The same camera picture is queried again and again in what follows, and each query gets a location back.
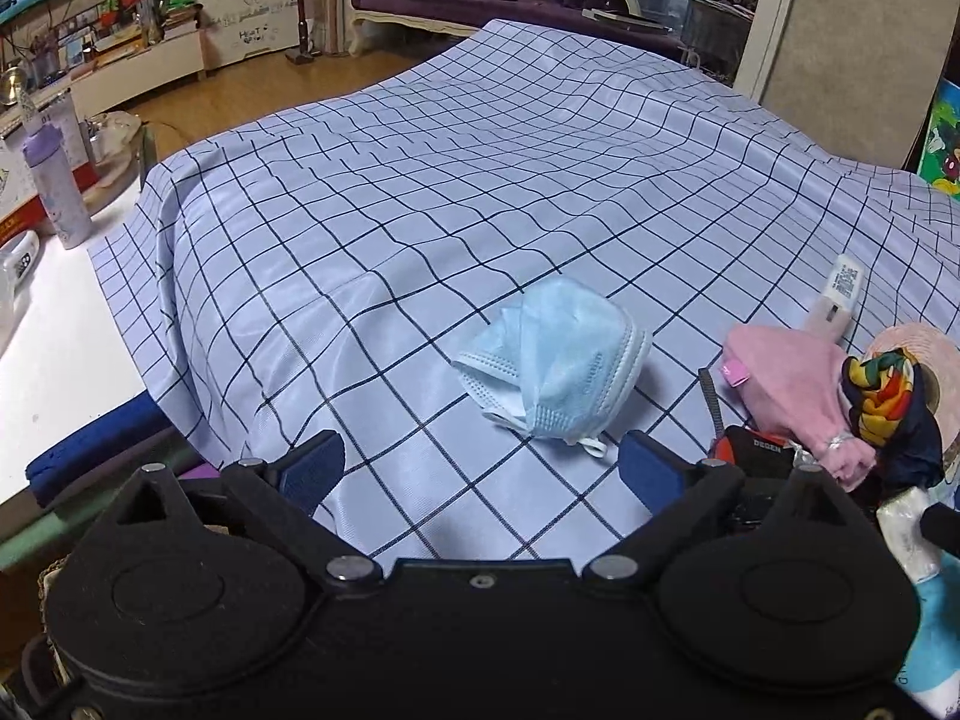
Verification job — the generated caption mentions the white drawer cabinet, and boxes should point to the white drawer cabinet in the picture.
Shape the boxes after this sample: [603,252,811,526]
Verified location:
[187,0,305,68]

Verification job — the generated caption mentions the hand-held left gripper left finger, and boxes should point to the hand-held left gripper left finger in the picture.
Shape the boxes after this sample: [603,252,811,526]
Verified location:
[97,431,380,590]

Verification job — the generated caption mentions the white tissue pack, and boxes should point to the white tissue pack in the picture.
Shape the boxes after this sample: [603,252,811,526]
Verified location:
[876,486,944,586]

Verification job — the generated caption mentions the stick vacuum cleaner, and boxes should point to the stick vacuum cleaner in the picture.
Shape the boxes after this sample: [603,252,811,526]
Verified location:
[283,0,323,65]

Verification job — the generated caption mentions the multicoloured scarf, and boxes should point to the multicoloured scarf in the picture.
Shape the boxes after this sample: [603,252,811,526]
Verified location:
[840,347,944,500]

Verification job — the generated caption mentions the white charger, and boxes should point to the white charger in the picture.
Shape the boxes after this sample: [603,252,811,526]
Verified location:
[802,255,865,346]

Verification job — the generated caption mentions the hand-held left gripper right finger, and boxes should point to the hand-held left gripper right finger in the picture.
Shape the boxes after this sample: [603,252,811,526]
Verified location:
[585,431,878,590]

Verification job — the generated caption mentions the purple water bottle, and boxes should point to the purple water bottle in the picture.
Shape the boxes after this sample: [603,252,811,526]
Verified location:
[21,124,92,250]

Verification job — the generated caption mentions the cartoon poster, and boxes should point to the cartoon poster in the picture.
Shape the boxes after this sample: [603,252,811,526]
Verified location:
[913,79,960,200]

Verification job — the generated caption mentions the books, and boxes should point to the books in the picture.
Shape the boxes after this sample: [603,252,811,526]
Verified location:
[581,6,672,35]

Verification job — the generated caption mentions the blue face mask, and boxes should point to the blue face mask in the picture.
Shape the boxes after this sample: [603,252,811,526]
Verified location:
[454,275,653,460]

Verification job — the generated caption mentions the pink knit cloth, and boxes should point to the pink knit cloth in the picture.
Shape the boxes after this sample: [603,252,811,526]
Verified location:
[721,324,878,492]

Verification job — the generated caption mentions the checkered light blue bedsheet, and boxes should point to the checkered light blue bedsheet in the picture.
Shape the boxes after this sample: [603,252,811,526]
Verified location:
[86,19,960,563]

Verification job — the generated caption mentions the clear plastic bag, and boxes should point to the clear plastic bag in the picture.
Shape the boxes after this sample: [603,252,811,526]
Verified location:
[79,111,147,188]

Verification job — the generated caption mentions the blue and white packet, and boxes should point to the blue and white packet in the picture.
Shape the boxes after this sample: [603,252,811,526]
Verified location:
[896,570,960,713]

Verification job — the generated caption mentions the dark blue cloth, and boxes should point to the dark blue cloth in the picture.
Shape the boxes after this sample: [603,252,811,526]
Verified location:
[25,394,177,511]

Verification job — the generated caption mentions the black and orange radio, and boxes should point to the black and orange radio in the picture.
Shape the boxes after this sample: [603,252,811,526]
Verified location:
[697,367,807,533]

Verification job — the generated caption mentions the white low cabinet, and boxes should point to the white low cabinet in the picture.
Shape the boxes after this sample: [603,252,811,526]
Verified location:
[67,19,207,117]

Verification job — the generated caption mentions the white device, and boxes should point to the white device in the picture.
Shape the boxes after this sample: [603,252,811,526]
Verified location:
[0,231,40,286]

